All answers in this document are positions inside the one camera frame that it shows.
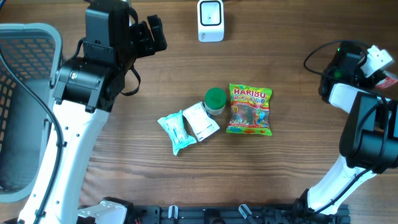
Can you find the teal tissue packet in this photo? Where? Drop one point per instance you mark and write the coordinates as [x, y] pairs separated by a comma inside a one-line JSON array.
[[174, 126]]

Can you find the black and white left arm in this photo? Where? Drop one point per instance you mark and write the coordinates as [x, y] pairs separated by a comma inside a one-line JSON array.
[[82, 94]]

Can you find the white snack packet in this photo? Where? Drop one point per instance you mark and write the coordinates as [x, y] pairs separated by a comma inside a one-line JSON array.
[[202, 125]]

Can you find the green lid jar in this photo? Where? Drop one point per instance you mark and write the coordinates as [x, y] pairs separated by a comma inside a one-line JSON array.
[[215, 101]]

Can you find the red white candy packet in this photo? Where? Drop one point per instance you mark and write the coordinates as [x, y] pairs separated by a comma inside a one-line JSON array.
[[389, 80]]

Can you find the white barcode scanner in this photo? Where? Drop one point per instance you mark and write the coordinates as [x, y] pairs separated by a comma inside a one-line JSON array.
[[210, 17]]

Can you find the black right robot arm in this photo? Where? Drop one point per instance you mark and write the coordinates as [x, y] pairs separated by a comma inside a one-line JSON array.
[[368, 143]]

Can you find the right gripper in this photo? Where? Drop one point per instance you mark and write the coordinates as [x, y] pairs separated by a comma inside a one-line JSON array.
[[369, 81]]

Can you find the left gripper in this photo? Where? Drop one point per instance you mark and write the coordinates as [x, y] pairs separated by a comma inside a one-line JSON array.
[[152, 44]]

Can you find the grey plastic mesh basket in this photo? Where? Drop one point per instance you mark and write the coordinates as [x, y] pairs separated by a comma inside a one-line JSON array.
[[32, 54]]

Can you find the Haribo gummy bag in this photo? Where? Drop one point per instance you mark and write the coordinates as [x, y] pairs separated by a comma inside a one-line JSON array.
[[249, 110]]

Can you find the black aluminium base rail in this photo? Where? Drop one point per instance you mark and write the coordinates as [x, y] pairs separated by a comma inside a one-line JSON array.
[[263, 215]]

